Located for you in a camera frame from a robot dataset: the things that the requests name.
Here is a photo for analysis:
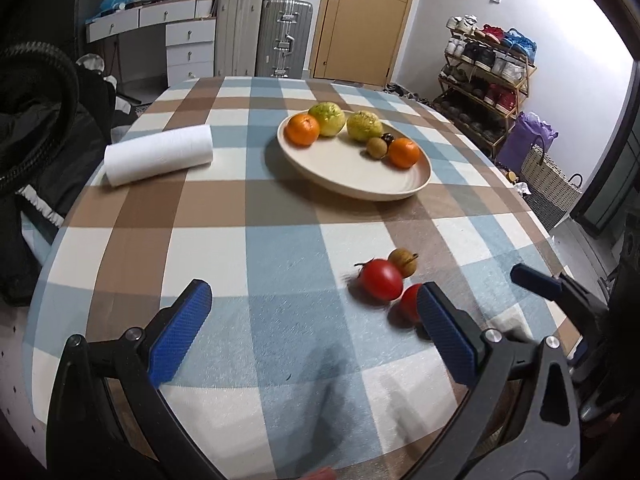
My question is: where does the white paper towel roll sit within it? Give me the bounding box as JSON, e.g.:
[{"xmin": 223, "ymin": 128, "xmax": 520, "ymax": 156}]
[{"xmin": 103, "ymin": 125, "xmax": 214, "ymax": 188}]

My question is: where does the wooden door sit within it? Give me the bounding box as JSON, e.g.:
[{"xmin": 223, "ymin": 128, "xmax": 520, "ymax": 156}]
[{"xmin": 309, "ymin": 0, "xmax": 412, "ymax": 87}]

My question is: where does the red cherry tomato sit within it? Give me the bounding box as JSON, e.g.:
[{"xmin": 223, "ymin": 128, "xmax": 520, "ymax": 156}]
[{"xmin": 357, "ymin": 258, "xmax": 404, "ymax": 302}]

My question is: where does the small dark fruit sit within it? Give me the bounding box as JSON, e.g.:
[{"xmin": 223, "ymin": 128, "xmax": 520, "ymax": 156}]
[{"xmin": 382, "ymin": 133, "xmax": 395, "ymax": 145}]

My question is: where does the wooden shoe rack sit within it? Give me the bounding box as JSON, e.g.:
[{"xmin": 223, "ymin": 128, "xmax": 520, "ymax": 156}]
[{"xmin": 432, "ymin": 29, "xmax": 537, "ymax": 158}]

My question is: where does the brown longan fruit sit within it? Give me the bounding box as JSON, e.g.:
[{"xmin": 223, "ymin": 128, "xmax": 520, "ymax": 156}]
[
  {"xmin": 366, "ymin": 136, "xmax": 388, "ymax": 160},
  {"xmin": 387, "ymin": 248, "xmax": 419, "ymax": 278}
]

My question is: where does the black clothes pile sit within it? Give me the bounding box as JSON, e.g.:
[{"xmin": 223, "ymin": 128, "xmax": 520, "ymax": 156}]
[{"xmin": 1, "ymin": 41, "xmax": 116, "ymax": 307}]

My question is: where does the purple bag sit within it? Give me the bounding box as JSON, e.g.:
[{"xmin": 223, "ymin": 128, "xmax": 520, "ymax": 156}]
[{"xmin": 496, "ymin": 112, "xmax": 559, "ymax": 172}]

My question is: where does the yellow-green citrus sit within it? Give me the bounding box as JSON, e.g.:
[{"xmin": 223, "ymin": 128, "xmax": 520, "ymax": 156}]
[
  {"xmin": 346, "ymin": 110, "xmax": 384, "ymax": 143},
  {"xmin": 308, "ymin": 102, "xmax": 346, "ymax": 138}
]

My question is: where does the white drawer desk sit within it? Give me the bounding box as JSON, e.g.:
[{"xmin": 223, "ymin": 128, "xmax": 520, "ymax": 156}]
[{"xmin": 87, "ymin": 0, "xmax": 216, "ymax": 87}]

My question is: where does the left yellow-green citrus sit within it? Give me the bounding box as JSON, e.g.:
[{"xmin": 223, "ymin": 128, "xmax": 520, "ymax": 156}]
[{"xmin": 308, "ymin": 102, "xmax": 346, "ymax": 138}]

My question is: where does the small orange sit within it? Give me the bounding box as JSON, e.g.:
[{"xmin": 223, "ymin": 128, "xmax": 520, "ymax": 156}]
[{"xmin": 284, "ymin": 113, "xmax": 320, "ymax": 148}]

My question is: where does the beige ribbed suitcase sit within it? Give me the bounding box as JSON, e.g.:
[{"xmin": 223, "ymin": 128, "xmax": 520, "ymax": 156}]
[{"xmin": 214, "ymin": 0, "xmax": 262, "ymax": 77}]

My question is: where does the cream round plate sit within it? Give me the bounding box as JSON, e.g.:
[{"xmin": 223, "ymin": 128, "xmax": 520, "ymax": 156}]
[{"xmin": 276, "ymin": 115, "xmax": 434, "ymax": 202}]

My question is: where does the woven basket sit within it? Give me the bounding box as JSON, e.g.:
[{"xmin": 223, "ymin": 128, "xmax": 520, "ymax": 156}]
[{"xmin": 521, "ymin": 144, "xmax": 584, "ymax": 212}]

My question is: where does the large orange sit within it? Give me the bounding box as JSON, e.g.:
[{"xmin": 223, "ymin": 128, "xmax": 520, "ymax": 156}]
[{"xmin": 386, "ymin": 138, "xmax": 421, "ymax": 170}]

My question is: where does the silver aluminium suitcase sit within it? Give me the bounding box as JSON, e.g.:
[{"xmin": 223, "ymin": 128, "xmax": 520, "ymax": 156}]
[{"xmin": 255, "ymin": 0, "xmax": 314, "ymax": 79}]

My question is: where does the checkered tablecloth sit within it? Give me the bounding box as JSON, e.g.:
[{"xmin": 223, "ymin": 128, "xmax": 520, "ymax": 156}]
[{"xmin": 24, "ymin": 78, "xmax": 577, "ymax": 479}]

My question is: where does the right yellow-green citrus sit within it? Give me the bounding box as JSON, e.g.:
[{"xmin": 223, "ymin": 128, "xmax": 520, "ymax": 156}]
[{"xmin": 346, "ymin": 110, "xmax": 384, "ymax": 143}]

